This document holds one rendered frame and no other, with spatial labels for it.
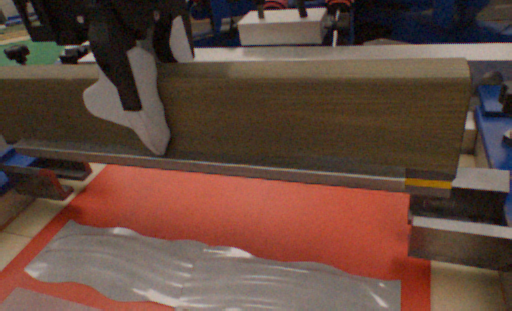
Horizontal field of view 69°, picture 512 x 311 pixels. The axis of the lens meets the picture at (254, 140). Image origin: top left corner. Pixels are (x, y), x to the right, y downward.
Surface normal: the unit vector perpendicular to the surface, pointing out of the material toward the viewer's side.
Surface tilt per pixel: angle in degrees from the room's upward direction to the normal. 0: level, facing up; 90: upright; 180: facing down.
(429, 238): 90
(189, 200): 0
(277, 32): 90
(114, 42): 90
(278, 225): 0
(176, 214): 0
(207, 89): 90
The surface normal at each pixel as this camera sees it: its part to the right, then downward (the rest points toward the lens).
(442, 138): -0.32, 0.57
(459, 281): -0.15, -0.81
